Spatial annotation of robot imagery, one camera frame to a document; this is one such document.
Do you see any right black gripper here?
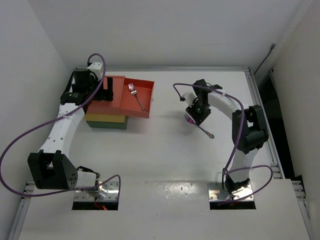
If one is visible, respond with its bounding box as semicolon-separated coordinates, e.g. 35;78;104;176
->
186;100;212;126

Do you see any pink metallic fork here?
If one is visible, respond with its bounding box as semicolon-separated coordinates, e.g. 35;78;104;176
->
184;113;215;139

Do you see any silver metal fork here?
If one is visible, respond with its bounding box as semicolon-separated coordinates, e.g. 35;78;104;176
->
128;83;146;112

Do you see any green bottom drawer box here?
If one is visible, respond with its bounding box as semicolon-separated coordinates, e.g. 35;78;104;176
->
87;116;128;130

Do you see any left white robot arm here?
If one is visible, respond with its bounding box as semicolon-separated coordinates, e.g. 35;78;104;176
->
27;62;108;190

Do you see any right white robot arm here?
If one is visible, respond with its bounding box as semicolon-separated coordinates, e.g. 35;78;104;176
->
180;79;269;193

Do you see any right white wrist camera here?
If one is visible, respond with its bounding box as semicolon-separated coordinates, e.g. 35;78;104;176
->
180;92;197;106

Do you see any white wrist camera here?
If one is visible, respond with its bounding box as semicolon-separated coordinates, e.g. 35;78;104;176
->
180;92;197;106
87;62;104;79

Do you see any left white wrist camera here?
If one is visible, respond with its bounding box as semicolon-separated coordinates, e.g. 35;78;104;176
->
87;62;104;79

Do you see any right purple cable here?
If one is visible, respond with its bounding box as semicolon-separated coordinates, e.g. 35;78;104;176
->
172;82;274;202

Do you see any purple cable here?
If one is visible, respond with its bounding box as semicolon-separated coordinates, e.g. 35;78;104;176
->
172;82;274;202
0;53;122;198

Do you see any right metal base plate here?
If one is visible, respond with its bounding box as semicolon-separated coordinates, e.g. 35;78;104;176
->
207;181;254;202

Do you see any metal base plate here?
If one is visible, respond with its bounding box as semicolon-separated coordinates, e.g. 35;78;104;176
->
207;181;254;202
73;181;121;203

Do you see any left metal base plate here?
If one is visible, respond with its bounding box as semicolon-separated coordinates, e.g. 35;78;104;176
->
73;181;121;203

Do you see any black wall cable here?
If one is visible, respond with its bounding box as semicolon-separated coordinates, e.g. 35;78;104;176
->
253;41;277;76

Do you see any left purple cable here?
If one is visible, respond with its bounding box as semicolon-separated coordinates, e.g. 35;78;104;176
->
0;53;122;198

